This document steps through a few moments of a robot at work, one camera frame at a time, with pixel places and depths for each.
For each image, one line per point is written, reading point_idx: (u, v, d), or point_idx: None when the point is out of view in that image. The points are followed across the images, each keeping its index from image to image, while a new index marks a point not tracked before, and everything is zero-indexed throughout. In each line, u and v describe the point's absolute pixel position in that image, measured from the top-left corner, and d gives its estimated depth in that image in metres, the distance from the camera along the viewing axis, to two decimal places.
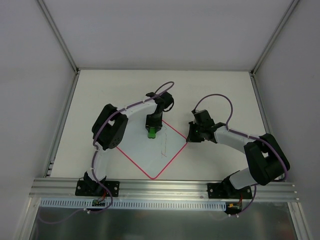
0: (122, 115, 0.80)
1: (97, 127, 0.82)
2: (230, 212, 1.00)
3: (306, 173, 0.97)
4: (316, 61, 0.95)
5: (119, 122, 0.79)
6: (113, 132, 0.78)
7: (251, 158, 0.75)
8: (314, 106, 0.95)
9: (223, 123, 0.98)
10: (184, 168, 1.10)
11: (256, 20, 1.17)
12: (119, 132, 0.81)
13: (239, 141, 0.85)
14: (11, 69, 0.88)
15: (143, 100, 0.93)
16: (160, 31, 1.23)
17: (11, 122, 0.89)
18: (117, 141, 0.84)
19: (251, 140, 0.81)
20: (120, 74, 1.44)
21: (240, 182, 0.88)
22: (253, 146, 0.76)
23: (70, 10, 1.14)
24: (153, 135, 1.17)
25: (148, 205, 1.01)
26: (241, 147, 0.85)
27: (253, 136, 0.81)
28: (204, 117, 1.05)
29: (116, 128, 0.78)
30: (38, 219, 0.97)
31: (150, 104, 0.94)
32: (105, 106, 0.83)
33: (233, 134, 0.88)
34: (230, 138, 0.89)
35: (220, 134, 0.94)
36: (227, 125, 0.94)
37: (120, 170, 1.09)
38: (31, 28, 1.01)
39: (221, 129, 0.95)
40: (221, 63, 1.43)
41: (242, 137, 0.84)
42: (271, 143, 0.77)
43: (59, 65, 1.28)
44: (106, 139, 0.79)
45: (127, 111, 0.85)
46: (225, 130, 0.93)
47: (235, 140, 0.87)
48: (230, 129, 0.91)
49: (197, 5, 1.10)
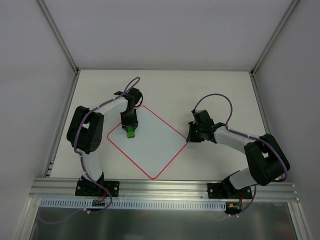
0: (97, 113, 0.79)
1: (72, 132, 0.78)
2: (230, 212, 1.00)
3: (306, 174, 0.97)
4: (316, 62, 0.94)
5: (96, 121, 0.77)
6: (92, 132, 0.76)
7: (252, 158, 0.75)
8: (314, 107, 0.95)
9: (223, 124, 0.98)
10: (184, 169, 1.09)
11: (256, 20, 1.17)
12: (98, 132, 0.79)
13: (240, 141, 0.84)
14: (12, 69, 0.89)
15: (113, 98, 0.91)
16: (161, 31, 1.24)
17: (11, 121, 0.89)
18: (98, 144, 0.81)
19: (251, 140, 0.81)
20: (119, 74, 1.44)
21: (241, 182, 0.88)
22: (254, 146, 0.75)
23: (71, 11, 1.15)
24: (133, 133, 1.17)
25: (148, 205, 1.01)
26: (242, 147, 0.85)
27: (253, 136, 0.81)
28: (203, 117, 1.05)
29: (93, 128, 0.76)
30: (38, 219, 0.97)
31: (121, 101, 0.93)
32: (76, 109, 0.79)
33: (233, 134, 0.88)
34: (230, 138, 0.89)
35: (219, 135, 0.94)
36: (227, 125, 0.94)
37: (120, 170, 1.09)
38: (32, 29, 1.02)
39: (221, 130, 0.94)
40: (221, 64, 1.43)
41: (242, 138, 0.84)
42: (271, 143, 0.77)
43: (59, 65, 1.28)
44: (86, 141, 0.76)
45: (100, 109, 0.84)
46: (224, 130, 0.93)
47: (234, 142, 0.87)
48: (230, 129, 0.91)
49: (197, 5, 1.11)
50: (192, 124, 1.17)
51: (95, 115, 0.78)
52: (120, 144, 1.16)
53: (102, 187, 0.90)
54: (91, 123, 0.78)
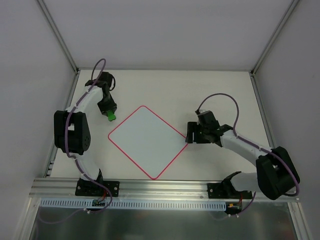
0: (77, 113, 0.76)
1: (59, 139, 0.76)
2: (229, 212, 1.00)
3: (306, 174, 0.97)
4: (316, 62, 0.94)
5: (79, 121, 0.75)
6: (80, 132, 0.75)
7: (261, 171, 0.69)
8: (314, 107, 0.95)
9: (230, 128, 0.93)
10: (184, 169, 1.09)
11: (256, 20, 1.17)
12: (85, 130, 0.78)
13: (248, 151, 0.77)
14: (12, 69, 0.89)
15: (87, 91, 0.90)
16: (161, 31, 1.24)
17: (12, 121, 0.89)
18: (89, 142, 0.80)
19: (263, 153, 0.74)
20: (119, 74, 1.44)
21: (241, 184, 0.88)
22: (265, 160, 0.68)
23: (70, 11, 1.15)
24: (113, 116, 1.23)
25: (148, 205, 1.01)
26: (250, 158, 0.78)
27: (265, 148, 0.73)
28: (208, 118, 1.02)
29: (79, 129, 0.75)
30: (38, 219, 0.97)
31: (95, 91, 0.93)
32: (55, 115, 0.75)
33: (242, 142, 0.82)
34: (239, 147, 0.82)
35: (226, 140, 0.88)
36: (235, 132, 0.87)
37: (120, 170, 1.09)
38: (32, 28, 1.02)
39: (228, 135, 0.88)
40: (221, 63, 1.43)
41: (253, 149, 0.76)
42: (284, 158, 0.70)
43: (59, 65, 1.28)
44: (77, 144, 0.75)
45: (79, 107, 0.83)
46: (232, 137, 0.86)
47: (243, 150, 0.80)
48: (238, 135, 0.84)
49: (197, 5, 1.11)
50: (195, 124, 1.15)
51: (76, 114, 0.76)
52: (121, 144, 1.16)
53: (102, 185, 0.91)
54: (75, 124, 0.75)
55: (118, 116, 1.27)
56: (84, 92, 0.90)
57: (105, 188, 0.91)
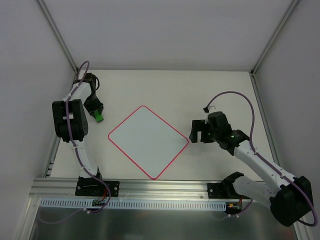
0: (74, 101, 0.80)
1: (60, 127, 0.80)
2: (230, 212, 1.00)
3: (306, 174, 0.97)
4: (316, 61, 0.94)
5: (77, 108, 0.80)
6: (79, 118, 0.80)
7: (280, 201, 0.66)
8: (314, 107, 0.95)
9: (246, 138, 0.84)
10: (184, 169, 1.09)
11: (256, 20, 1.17)
12: (84, 116, 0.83)
13: (268, 175, 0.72)
14: (13, 69, 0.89)
15: (76, 85, 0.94)
16: (161, 31, 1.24)
17: (12, 121, 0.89)
18: (87, 126, 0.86)
19: (285, 182, 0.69)
20: (119, 74, 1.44)
21: (246, 193, 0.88)
22: (287, 192, 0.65)
23: (70, 11, 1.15)
24: (101, 116, 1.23)
25: (148, 205, 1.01)
26: (268, 182, 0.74)
27: (287, 178, 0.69)
28: (220, 121, 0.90)
29: (79, 115, 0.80)
30: (38, 219, 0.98)
31: (84, 86, 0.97)
32: (53, 106, 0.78)
33: (261, 161, 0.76)
34: (258, 168, 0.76)
35: (241, 153, 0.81)
36: (253, 146, 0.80)
37: (120, 170, 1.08)
38: (31, 28, 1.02)
39: (245, 148, 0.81)
40: (222, 63, 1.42)
41: (274, 175, 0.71)
42: (305, 190, 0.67)
43: (59, 65, 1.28)
44: (79, 129, 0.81)
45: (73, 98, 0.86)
46: (250, 151, 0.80)
47: (260, 170, 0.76)
48: (256, 152, 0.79)
49: (197, 4, 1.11)
50: (202, 123, 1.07)
51: (73, 102, 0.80)
52: (121, 144, 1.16)
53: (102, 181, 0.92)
54: (74, 110, 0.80)
55: (118, 116, 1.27)
56: (74, 87, 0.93)
57: (106, 186, 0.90)
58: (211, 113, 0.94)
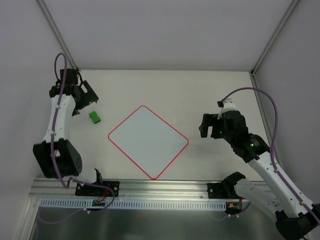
0: (61, 141, 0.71)
1: (49, 171, 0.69)
2: (229, 212, 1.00)
3: (306, 174, 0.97)
4: (316, 62, 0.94)
5: (64, 146, 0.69)
6: (68, 156, 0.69)
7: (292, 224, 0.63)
8: (314, 107, 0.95)
9: (266, 149, 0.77)
10: (184, 169, 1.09)
11: (256, 20, 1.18)
12: (73, 152, 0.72)
13: (286, 198, 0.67)
14: (13, 69, 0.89)
15: (57, 104, 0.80)
16: (161, 32, 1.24)
17: (13, 120, 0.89)
18: (80, 162, 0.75)
19: (303, 210, 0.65)
20: (119, 74, 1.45)
21: (248, 199, 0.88)
22: (303, 221, 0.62)
23: (70, 11, 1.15)
24: (98, 118, 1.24)
25: (147, 205, 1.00)
26: (283, 203, 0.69)
27: (308, 206, 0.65)
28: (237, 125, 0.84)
29: (67, 152, 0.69)
30: (38, 219, 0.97)
31: (66, 102, 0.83)
32: (34, 150, 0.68)
33: (280, 180, 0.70)
34: (276, 187, 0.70)
35: (259, 167, 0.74)
36: (274, 162, 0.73)
37: (119, 171, 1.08)
38: (31, 28, 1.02)
39: (265, 162, 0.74)
40: (221, 63, 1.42)
41: (294, 200, 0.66)
42: None
43: (59, 65, 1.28)
44: (70, 168, 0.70)
45: (57, 131, 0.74)
46: (270, 167, 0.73)
47: (277, 190, 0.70)
48: (277, 171, 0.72)
49: (197, 5, 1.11)
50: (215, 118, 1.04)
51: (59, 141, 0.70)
52: (121, 144, 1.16)
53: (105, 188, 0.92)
54: (60, 149, 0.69)
55: (118, 116, 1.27)
56: (55, 108, 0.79)
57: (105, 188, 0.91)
58: (226, 114, 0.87)
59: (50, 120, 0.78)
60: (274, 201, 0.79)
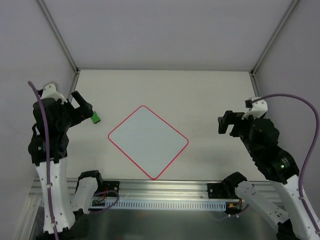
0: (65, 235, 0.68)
1: None
2: (229, 212, 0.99)
3: (306, 174, 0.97)
4: (316, 61, 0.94)
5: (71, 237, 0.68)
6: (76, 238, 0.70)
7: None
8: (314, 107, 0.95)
9: (296, 172, 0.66)
10: (184, 169, 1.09)
11: (256, 20, 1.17)
12: (78, 224, 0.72)
13: (303, 226, 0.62)
14: (13, 69, 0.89)
15: (47, 185, 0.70)
16: (162, 32, 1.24)
17: (12, 120, 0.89)
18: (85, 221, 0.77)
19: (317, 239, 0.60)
20: (119, 74, 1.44)
21: (249, 203, 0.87)
22: None
23: (70, 11, 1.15)
24: (98, 118, 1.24)
25: (147, 205, 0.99)
26: (296, 227, 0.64)
27: None
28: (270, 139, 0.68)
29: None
30: (38, 219, 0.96)
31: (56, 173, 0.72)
32: None
33: (302, 208, 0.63)
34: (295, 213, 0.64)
35: (282, 190, 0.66)
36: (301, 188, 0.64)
37: (119, 171, 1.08)
38: (31, 28, 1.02)
39: (291, 187, 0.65)
40: (221, 63, 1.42)
41: (311, 230, 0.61)
42: None
43: (59, 65, 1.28)
44: None
45: (58, 221, 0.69)
46: (295, 192, 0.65)
47: (296, 215, 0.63)
48: (302, 198, 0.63)
49: (197, 4, 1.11)
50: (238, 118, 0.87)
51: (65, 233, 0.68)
52: (121, 144, 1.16)
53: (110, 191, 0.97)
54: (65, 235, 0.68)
55: (118, 116, 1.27)
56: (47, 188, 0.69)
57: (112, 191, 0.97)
58: (260, 125, 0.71)
59: (43, 200, 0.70)
60: (277, 211, 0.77)
